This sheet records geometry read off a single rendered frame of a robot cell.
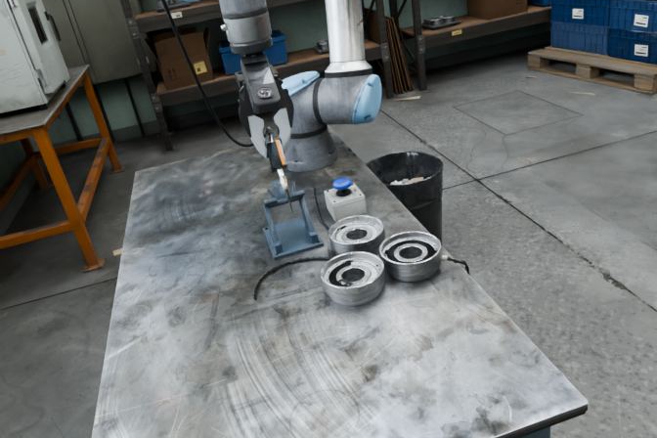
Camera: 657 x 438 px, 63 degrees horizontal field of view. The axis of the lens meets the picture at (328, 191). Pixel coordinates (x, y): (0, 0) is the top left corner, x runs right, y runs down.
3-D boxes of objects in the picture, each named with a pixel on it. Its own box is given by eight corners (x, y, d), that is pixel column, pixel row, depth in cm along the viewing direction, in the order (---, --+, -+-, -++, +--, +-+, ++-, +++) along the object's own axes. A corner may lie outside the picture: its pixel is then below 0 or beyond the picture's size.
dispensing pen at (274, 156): (285, 212, 96) (260, 125, 98) (284, 216, 100) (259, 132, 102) (297, 209, 96) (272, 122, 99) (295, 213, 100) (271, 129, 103)
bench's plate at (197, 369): (589, 415, 65) (590, 403, 64) (72, 604, 55) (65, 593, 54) (328, 130, 171) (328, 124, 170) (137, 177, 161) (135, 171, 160)
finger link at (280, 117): (291, 139, 106) (278, 96, 101) (299, 151, 101) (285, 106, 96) (277, 145, 105) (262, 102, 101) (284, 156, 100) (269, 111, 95)
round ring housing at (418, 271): (377, 284, 92) (374, 263, 90) (387, 249, 101) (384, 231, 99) (440, 284, 88) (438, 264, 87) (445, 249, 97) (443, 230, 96)
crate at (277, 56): (284, 56, 462) (279, 29, 452) (289, 64, 428) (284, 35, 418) (223, 67, 455) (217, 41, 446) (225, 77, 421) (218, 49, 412)
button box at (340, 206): (368, 214, 114) (365, 194, 112) (335, 223, 113) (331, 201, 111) (356, 198, 121) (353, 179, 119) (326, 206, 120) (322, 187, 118)
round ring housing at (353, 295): (392, 301, 87) (389, 280, 85) (328, 314, 86) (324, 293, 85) (379, 266, 96) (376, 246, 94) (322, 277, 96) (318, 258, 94)
